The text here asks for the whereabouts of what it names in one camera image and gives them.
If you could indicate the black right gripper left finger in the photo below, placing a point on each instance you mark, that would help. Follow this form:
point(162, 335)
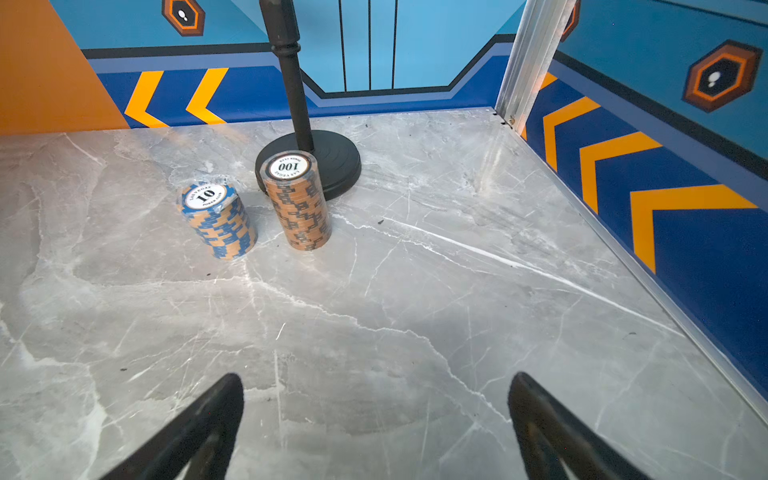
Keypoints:
point(196, 444)

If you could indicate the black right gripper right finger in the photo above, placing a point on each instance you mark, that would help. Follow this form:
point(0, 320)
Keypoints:
point(554, 443)

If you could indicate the orange grey poker chip stack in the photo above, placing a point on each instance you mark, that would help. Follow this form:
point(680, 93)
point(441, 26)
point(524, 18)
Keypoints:
point(293, 184)

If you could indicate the black microphone stand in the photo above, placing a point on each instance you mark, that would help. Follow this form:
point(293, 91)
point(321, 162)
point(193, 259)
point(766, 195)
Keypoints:
point(339, 160)

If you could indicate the aluminium corner post right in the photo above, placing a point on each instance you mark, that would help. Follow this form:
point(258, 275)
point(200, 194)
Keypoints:
point(542, 26)

